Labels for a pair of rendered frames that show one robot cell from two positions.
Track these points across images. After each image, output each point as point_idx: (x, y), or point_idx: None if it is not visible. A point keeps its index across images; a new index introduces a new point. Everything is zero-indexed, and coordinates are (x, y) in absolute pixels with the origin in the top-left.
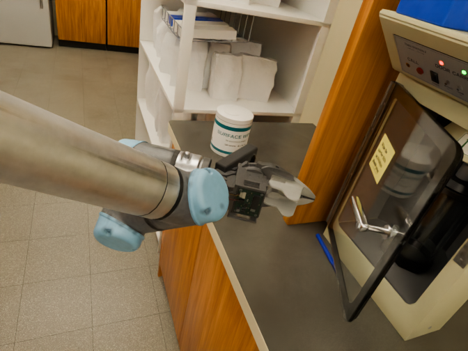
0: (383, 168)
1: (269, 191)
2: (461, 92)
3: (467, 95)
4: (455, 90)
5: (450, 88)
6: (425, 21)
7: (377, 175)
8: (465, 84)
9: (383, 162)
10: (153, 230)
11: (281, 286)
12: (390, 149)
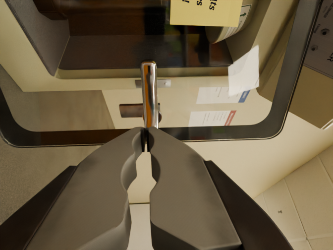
0: (199, 16)
1: (107, 249)
2: (316, 30)
3: (312, 38)
4: (321, 22)
5: (326, 14)
6: None
7: (180, 4)
8: (329, 43)
9: (207, 3)
10: None
11: None
12: (235, 3)
